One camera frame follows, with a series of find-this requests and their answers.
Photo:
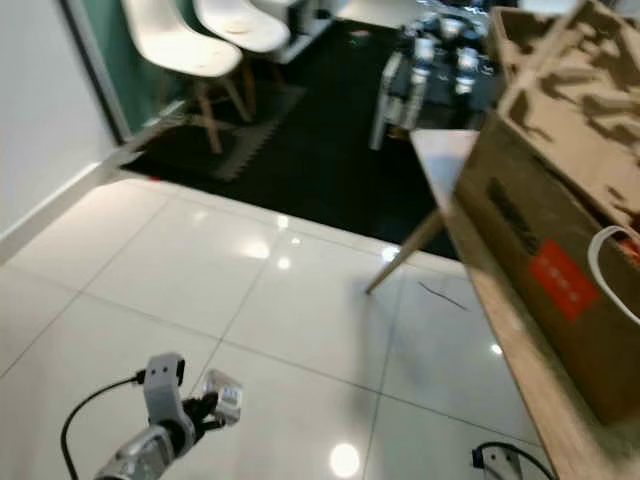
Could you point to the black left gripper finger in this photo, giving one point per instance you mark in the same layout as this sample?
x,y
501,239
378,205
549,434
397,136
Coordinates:
x,y
206,404
218,424

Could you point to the small white trash packet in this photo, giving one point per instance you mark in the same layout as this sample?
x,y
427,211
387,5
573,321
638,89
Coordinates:
x,y
226,395

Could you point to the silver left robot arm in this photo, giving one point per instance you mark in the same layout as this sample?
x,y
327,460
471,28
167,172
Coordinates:
x,y
150,455

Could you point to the black foam floor mat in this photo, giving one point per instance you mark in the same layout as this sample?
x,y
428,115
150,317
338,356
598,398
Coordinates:
x,y
310,150

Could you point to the light wooden table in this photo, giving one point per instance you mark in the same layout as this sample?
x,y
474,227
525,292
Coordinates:
x,y
550,380

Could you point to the white shell chair wooden legs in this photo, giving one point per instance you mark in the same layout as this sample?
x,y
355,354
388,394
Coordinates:
x,y
240,25
175,45

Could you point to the brown cardboard box red label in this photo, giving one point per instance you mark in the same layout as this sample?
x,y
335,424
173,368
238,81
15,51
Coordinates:
x,y
540,250

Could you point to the white low cabinet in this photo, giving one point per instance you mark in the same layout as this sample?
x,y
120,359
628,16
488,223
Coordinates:
x,y
300,30

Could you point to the silver and black robot machine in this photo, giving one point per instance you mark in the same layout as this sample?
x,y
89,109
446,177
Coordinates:
x,y
440,60

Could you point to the brown moulded pulp insert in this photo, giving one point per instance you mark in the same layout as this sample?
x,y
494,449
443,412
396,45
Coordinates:
x,y
590,90

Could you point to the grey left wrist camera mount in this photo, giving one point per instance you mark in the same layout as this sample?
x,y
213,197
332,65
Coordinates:
x,y
165,390

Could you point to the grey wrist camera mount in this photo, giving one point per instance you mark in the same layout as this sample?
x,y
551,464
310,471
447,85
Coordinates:
x,y
165,390
500,465

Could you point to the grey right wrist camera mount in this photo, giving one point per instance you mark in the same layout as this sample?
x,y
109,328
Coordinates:
x,y
500,465

